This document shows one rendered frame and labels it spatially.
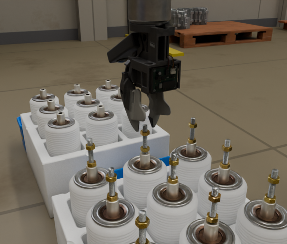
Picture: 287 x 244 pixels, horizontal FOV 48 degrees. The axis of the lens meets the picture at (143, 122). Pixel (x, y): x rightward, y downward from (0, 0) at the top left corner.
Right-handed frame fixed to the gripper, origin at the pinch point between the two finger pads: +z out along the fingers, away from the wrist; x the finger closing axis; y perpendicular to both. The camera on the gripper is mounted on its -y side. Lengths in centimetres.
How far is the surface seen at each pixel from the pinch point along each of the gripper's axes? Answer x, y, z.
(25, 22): 47, -313, 14
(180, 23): 185, -227, 16
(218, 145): 55, -31, 35
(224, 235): -0.6, 25.4, 9.7
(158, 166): 1.8, 3.2, 9.7
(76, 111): -0.1, -40.3, 11.4
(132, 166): -2.8, 0.1, 9.7
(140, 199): -3.2, 4.2, 15.6
